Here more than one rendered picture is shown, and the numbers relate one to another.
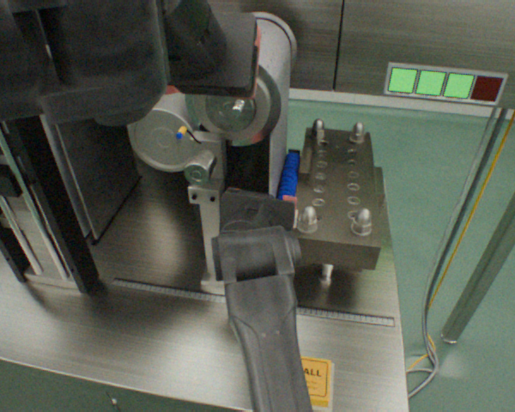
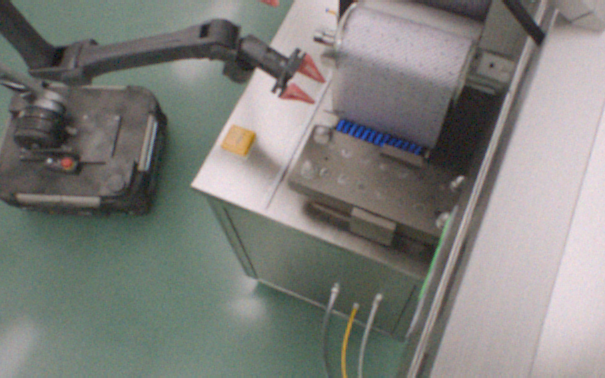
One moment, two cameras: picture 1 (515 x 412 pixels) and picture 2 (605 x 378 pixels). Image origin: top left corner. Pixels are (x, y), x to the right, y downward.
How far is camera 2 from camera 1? 1.22 m
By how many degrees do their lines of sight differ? 62
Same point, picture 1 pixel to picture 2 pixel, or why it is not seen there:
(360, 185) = (362, 193)
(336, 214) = (330, 161)
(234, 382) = (252, 106)
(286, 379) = (162, 41)
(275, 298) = (190, 38)
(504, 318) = not seen: outside the picture
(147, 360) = not seen: hidden behind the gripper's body
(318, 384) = (231, 141)
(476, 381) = not seen: outside the picture
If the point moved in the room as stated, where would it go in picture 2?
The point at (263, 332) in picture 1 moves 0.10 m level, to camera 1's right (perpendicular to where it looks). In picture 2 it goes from (180, 34) to (164, 71)
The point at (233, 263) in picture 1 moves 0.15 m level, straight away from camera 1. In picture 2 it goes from (209, 24) to (278, 30)
